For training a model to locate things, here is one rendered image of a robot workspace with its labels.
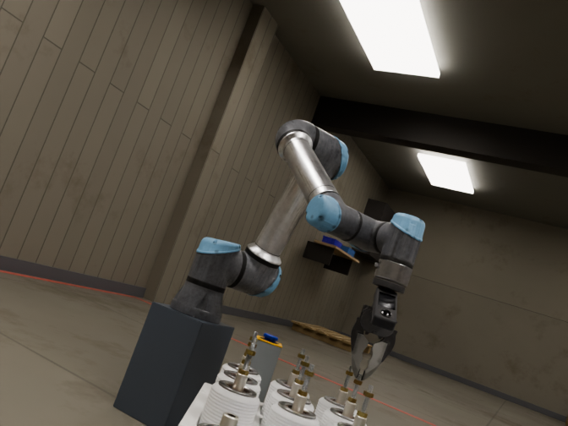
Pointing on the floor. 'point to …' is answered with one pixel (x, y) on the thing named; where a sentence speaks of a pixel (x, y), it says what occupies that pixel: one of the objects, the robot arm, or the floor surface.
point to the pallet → (325, 335)
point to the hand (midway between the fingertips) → (361, 373)
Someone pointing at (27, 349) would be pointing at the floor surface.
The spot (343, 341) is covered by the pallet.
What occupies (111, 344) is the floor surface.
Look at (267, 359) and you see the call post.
